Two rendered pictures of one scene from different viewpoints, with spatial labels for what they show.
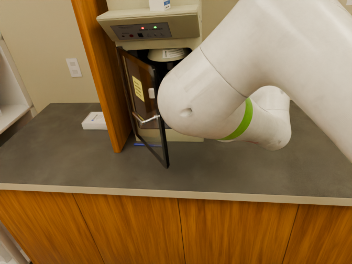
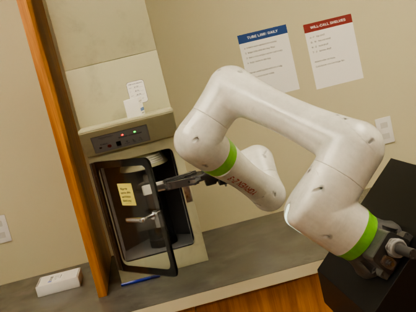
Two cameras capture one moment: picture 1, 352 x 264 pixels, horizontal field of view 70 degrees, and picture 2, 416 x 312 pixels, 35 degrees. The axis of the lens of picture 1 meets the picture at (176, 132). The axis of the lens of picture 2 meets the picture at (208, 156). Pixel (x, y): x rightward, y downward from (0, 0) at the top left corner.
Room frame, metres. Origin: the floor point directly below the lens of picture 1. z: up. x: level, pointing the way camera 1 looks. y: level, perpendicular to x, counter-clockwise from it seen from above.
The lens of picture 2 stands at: (-1.29, 0.41, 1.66)
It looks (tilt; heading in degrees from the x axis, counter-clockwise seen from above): 9 degrees down; 344
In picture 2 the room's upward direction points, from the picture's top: 14 degrees counter-clockwise
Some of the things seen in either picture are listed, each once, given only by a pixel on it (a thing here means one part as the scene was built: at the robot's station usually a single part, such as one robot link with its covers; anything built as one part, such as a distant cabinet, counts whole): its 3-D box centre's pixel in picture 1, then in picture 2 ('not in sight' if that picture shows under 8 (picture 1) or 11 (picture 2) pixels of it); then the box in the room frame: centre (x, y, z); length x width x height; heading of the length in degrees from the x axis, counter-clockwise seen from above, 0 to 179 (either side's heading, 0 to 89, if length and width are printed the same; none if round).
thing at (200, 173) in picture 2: not in sight; (200, 176); (0.73, -0.12, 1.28); 0.09 x 0.08 x 0.07; 79
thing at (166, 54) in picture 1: (167, 47); (142, 158); (1.05, 0.00, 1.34); 0.18 x 0.18 x 0.05
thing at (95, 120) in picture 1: (100, 120); (59, 281); (1.18, 0.40, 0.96); 0.16 x 0.12 x 0.04; 78
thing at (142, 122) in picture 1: (143, 116); (139, 218); (0.76, 0.11, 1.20); 0.10 x 0.05 x 0.03; 28
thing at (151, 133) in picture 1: (142, 108); (133, 217); (0.84, 0.11, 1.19); 0.30 x 0.01 x 0.40; 28
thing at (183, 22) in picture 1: (151, 26); (129, 133); (0.90, 0.05, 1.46); 0.32 x 0.11 x 0.10; 79
